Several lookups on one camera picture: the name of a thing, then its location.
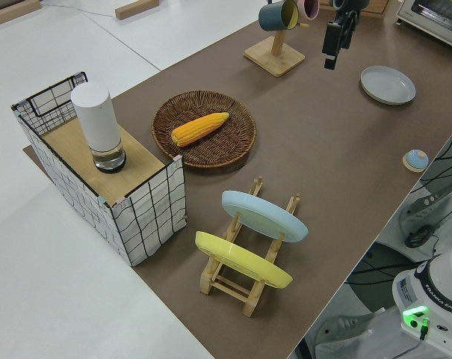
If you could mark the white toaster oven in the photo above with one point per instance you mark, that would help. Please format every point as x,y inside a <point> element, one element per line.
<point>435,15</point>

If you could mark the wooden plate rack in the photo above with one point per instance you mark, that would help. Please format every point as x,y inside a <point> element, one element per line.
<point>229,289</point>

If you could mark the brown table mat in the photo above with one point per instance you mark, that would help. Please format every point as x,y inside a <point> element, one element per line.
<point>322,149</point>

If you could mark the brown wicker basket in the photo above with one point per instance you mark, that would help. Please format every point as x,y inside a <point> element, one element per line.
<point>210,149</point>

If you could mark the light wooden block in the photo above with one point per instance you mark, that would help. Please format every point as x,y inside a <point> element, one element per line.
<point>136,9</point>
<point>9,13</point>

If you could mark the blue service bell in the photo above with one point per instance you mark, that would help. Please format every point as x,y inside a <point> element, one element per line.
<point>416,159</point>

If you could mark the yellow corn cob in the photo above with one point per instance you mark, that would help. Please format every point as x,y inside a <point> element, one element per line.
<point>199,129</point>

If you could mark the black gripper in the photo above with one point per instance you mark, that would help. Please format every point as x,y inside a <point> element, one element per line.
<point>347,28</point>

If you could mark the wooden mug tree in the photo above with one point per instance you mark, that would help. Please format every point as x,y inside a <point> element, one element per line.
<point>274,58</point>

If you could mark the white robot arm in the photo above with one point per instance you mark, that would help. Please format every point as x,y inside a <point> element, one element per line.
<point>435,291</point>

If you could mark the light blue plate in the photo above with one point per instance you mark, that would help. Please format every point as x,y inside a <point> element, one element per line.
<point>263,217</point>

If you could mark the yellow plate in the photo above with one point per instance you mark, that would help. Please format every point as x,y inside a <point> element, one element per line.
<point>240,261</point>

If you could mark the gray plate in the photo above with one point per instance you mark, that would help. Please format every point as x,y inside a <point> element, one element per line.
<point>388,84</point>

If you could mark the pink mug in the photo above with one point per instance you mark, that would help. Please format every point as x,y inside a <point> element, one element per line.
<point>309,9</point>

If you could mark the dark blue mug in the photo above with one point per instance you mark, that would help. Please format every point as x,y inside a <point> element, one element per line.
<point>272,16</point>

